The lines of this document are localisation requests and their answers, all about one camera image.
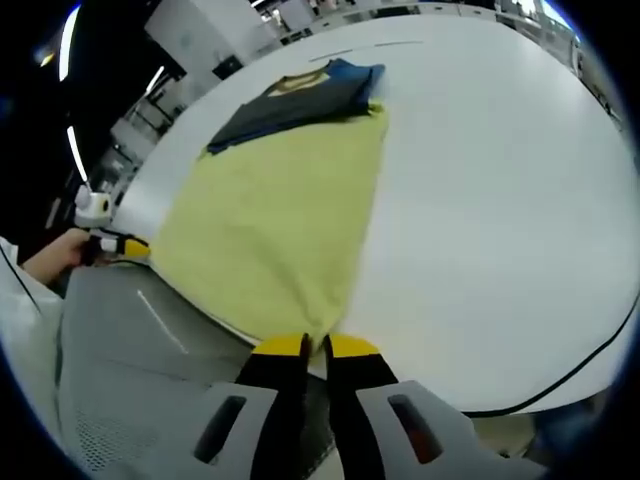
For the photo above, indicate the person's left hand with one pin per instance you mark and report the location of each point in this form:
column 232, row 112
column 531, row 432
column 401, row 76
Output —
column 67, row 252

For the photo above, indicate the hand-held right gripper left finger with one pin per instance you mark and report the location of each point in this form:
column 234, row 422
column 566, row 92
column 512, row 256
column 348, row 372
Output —
column 250, row 425

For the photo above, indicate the black bin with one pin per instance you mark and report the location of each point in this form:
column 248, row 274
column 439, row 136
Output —
column 227, row 66

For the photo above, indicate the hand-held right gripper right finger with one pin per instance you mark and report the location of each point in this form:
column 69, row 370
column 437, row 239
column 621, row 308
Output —
column 380, row 425

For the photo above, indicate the person's white coat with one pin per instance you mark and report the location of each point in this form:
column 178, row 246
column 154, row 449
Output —
column 25, row 340

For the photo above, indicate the white square pillar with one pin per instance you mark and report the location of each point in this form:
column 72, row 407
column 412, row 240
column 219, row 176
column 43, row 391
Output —
column 200, row 35

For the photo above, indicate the yellow blue grey long-sleeve garment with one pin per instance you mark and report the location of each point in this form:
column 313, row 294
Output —
column 270, row 210

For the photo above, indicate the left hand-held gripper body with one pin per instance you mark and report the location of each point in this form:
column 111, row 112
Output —
column 95, row 210

